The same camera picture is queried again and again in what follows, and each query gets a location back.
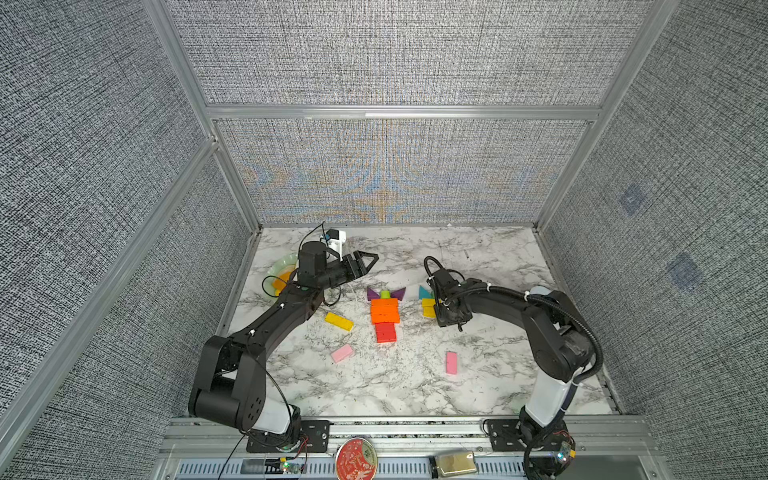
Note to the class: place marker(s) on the red block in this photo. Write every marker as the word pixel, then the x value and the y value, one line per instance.
pixel 385 329
pixel 386 337

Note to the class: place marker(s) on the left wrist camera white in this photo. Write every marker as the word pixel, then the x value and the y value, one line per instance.
pixel 335 240

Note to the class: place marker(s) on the toy orange slice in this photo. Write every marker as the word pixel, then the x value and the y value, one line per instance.
pixel 281 281

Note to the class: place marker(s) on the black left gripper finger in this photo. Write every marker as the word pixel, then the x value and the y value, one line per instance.
pixel 366 268
pixel 362 257

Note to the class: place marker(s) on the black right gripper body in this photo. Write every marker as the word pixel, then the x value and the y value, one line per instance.
pixel 443 316

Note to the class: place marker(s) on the gold metal box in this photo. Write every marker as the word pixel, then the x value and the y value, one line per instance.
pixel 452 464

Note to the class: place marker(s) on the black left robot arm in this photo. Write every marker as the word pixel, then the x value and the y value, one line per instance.
pixel 231 383

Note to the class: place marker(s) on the pink block left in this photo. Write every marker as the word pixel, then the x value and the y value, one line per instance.
pixel 342 353

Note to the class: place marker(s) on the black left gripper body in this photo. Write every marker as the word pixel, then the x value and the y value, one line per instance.
pixel 340 273

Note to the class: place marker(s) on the pink block right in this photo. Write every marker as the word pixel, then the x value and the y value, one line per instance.
pixel 451 363

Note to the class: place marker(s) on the red round tin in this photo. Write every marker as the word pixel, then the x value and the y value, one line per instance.
pixel 356 459

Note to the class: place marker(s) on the green wavy plate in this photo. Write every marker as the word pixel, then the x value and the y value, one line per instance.
pixel 288 262

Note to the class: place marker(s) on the white lidded cup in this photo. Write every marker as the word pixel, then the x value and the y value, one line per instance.
pixel 540 290

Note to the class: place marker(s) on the pink block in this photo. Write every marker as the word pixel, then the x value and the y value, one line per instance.
pixel 451 363
pixel 342 353

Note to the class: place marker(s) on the orange block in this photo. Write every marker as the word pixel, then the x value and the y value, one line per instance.
pixel 382 303
pixel 384 310
pixel 381 319

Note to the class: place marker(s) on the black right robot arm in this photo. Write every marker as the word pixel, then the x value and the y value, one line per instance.
pixel 565 349

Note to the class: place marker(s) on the teal triangle block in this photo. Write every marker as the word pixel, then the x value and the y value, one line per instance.
pixel 425 293

